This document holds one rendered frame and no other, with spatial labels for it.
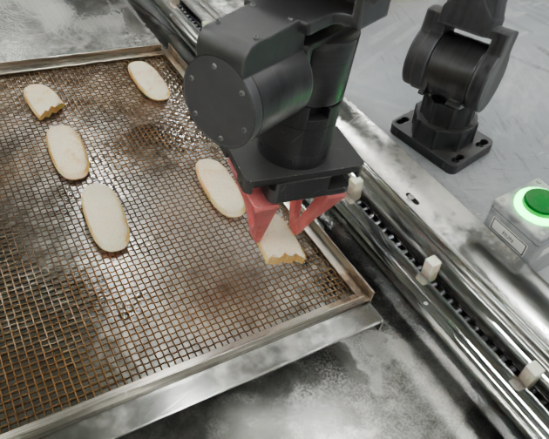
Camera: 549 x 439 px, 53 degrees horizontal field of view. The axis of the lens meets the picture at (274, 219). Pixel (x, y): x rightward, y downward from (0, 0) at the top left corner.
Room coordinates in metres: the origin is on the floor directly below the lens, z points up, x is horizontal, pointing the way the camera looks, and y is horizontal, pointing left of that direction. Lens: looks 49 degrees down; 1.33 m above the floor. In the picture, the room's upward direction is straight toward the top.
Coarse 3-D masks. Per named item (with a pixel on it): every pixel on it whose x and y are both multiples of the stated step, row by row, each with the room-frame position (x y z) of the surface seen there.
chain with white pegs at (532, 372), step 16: (176, 0) 0.95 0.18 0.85; (192, 16) 0.91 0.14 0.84; (352, 192) 0.47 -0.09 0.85; (368, 208) 0.45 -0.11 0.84; (384, 224) 0.43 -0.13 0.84; (400, 240) 0.40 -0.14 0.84; (416, 256) 0.38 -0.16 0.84; (432, 256) 0.36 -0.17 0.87; (432, 272) 0.34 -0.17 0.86; (464, 320) 0.30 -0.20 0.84; (496, 352) 0.26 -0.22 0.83; (512, 368) 0.24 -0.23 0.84; (528, 368) 0.23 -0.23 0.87; (528, 384) 0.22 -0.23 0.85; (544, 400) 0.21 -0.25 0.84
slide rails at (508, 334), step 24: (168, 0) 0.95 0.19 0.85; (192, 0) 0.95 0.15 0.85; (192, 24) 0.86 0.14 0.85; (360, 216) 0.43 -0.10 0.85; (384, 216) 0.43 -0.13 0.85; (384, 240) 0.39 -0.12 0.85; (408, 240) 0.40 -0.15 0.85; (408, 264) 0.36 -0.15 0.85; (432, 288) 0.33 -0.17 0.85; (456, 288) 0.33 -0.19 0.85; (456, 312) 0.30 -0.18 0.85; (480, 312) 0.30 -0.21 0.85; (504, 336) 0.27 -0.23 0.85; (528, 360) 0.25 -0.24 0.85; (528, 408) 0.20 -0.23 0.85
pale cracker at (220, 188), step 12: (204, 168) 0.45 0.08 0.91; (216, 168) 0.45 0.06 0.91; (204, 180) 0.43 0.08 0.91; (216, 180) 0.43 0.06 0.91; (228, 180) 0.43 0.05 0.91; (216, 192) 0.41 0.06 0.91; (228, 192) 0.41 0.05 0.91; (240, 192) 0.42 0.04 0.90; (216, 204) 0.40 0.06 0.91; (228, 204) 0.40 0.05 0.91; (240, 204) 0.40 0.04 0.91; (228, 216) 0.38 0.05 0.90; (240, 216) 0.39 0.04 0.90
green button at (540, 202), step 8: (528, 192) 0.41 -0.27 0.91; (536, 192) 0.41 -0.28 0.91; (544, 192) 0.41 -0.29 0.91; (528, 200) 0.40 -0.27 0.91; (536, 200) 0.40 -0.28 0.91; (544, 200) 0.40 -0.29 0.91; (528, 208) 0.39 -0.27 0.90; (536, 208) 0.39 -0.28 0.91; (544, 208) 0.39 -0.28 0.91; (544, 216) 0.38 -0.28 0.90
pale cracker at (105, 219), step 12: (84, 192) 0.39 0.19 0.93; (96, 192) 0.39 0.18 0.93; (108, 192) 0.39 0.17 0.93; (84, 204) 0.37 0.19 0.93; (96, 204) 0.37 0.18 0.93; (108, 204) 0.38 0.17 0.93; (120, 204) 0.38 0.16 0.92; (96, 216) 0.36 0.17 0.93; (108, 216) 0.36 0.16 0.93; (120, 216) 0.36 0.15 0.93; (96, 228) 0.34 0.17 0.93; (108, 228) 0.34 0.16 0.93; (120, 228) 0.34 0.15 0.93; (96, 240) 0.33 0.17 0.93; (108, 240) 0.33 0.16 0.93; (120, 240) 0.33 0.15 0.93; (108, 252) 0.32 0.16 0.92
